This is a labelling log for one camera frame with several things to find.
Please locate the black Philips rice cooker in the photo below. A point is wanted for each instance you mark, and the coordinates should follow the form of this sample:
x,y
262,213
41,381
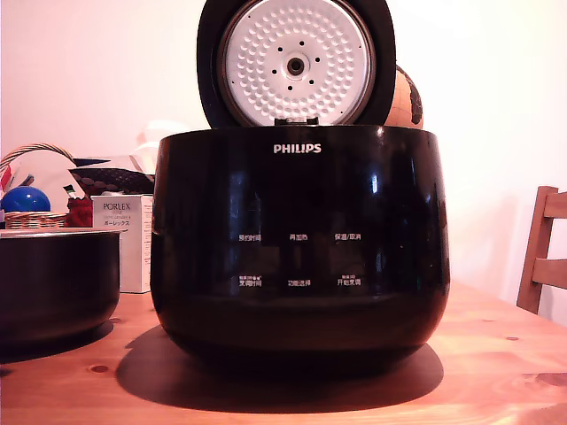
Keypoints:
x,y
301,248

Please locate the black metallic inner pot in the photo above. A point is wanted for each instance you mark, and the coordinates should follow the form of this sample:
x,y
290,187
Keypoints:
x,y
57,283

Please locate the white crumpled tissue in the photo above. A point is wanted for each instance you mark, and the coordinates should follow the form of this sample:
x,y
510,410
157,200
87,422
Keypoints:
x,y
153,141

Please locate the white Porlex box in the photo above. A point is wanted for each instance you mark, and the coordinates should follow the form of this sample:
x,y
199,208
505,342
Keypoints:
x,y
133,248

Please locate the tan globe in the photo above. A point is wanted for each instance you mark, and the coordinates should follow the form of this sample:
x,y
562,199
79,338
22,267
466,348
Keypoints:
x,y
405,104

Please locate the black patterned bag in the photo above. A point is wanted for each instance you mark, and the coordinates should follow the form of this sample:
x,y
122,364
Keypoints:
x,y
113,179

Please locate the red knitted item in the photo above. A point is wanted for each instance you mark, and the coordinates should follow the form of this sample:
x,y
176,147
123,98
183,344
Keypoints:
x,y
80,211

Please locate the woven wicker basket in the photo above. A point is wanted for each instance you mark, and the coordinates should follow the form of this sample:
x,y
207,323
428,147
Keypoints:
x,y
33,219

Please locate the blue ball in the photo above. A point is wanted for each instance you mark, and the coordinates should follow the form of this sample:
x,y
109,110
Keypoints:
x,y
25,200

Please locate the wooden chair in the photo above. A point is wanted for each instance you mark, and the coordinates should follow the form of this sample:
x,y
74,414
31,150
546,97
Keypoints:
x,y
542,257

